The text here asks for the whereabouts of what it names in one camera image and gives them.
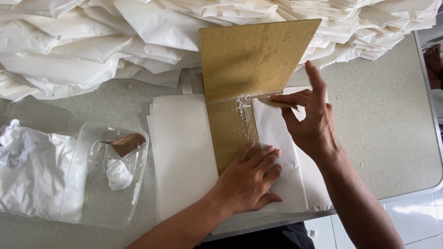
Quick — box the person's right hand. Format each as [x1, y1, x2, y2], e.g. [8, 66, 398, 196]
[270, 60, 342, 165]

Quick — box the person's left hand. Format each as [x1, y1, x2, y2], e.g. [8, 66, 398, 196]
[207, 140, 283, 217]

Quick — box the white paper sheet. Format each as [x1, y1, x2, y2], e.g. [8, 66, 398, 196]
[251, 86, 333, 213]

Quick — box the small brown glue spreader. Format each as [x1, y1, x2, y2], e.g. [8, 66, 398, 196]
[258, 97, 300, 112]

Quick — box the brown cardboard folding template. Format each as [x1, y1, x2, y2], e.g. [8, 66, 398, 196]
[199, 19, 322, 176]

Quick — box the person's black clothing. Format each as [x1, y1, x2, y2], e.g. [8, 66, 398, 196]
[193, 221, 316, 249]

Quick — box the stack of white paper sheets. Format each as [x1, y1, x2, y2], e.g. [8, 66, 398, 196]
[146, 93, 333, 229]

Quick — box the white flat strip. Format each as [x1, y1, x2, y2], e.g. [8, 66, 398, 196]
[179, 67, 195, 95]

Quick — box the brown cardboard scrap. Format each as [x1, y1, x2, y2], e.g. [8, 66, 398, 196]
[100, 133, 147, 159]

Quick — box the white glue lump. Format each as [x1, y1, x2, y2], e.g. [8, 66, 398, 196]
[105, 158, 134, 192]

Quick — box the clear plastic container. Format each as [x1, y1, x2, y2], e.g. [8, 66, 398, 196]
[60, 121, 150, 229]

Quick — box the pile of white paper bags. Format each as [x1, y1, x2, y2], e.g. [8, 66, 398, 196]
[0, 0, 443, 101]

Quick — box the crumpled white plastic bag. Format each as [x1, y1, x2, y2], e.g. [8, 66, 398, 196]
[0, 119, 88, 222]

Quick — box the clear plastic lid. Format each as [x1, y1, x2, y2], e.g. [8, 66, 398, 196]
[0, 98, 74, 139]

